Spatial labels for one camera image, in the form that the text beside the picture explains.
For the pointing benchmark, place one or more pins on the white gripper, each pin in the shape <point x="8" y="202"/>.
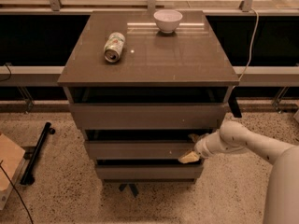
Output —
<point x="201" y="148"/>

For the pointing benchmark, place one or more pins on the grey drawer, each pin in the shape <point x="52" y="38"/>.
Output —
<point x="148" y="172"/>
<point x="147" y="117"/>
<point x="139" y="150"/>

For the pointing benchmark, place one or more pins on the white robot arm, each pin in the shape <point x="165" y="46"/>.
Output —
<point x="282" y="196"/>

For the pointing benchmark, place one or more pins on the grey drawer cabinet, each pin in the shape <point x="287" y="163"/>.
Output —
<point x="186" y="67"/>

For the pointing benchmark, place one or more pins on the grey bottom drawer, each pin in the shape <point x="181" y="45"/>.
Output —
<point x="148" y="172"/>

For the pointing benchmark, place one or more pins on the grey top drawer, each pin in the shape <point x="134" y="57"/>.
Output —
<point x="147" y="117"/>

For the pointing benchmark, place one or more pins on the green soda can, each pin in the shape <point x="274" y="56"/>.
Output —
<point x="113" y="47"/>

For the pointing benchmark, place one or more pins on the white ceramic bowl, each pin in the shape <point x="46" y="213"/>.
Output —
<point x="167" y="20"/>

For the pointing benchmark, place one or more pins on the black metal bar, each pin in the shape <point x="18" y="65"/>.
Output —
<point x="32" y="154"/>

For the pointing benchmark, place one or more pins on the wooden board on left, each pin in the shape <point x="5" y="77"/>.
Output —
<point x="12" y="159"/>

